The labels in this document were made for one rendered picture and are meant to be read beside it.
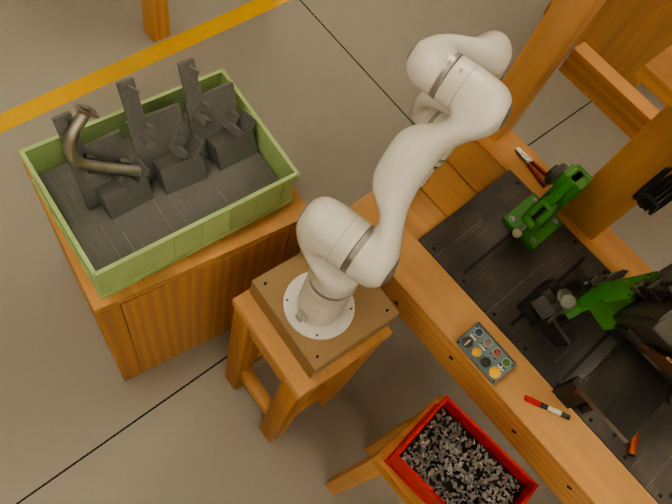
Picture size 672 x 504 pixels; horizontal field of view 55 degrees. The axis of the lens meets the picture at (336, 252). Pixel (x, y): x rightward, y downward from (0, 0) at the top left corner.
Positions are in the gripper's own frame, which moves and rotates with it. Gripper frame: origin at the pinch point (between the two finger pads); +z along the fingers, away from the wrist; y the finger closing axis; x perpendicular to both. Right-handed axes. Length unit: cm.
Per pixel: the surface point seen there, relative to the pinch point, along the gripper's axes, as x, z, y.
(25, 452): -21, 142, 66
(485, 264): 27.5, 1.5, -17.3
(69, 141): -40, 14, 76
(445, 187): 0.5, -2.6, -22.0
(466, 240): 18.7, 0.7, -16.4
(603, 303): 58, -22, -7
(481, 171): 1.2, -9.3, -34.7
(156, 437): -3, 125, 29
